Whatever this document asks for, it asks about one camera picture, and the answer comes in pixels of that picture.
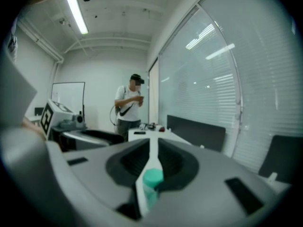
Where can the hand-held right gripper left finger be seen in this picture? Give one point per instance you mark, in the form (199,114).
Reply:
(94,174)

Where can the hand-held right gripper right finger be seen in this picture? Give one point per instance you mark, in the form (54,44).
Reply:
(213,169)

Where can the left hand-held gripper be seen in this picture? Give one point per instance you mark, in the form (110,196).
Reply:
(56,117)

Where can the person's left forearm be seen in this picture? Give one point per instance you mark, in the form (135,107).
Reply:
(32,126)

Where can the dark grey desk partition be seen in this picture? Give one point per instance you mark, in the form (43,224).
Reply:
(196,133)

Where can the black phone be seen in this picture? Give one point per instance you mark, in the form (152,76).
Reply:
(139,133)

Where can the grey devices cluster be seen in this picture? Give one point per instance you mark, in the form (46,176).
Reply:
(148,126)

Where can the white desk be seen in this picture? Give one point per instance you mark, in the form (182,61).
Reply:
(154,135)

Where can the small red object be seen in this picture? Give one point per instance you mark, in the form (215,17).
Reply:
(162,129)

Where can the light wooden door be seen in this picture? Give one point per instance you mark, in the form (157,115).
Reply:
(154,93)

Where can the white ceiling pipe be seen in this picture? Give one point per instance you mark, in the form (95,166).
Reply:
(45,45)

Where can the long ceiling tube light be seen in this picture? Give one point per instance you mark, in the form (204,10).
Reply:
(77,13)

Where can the white whiteboard black frame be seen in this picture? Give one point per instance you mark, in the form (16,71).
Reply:
(68,96)

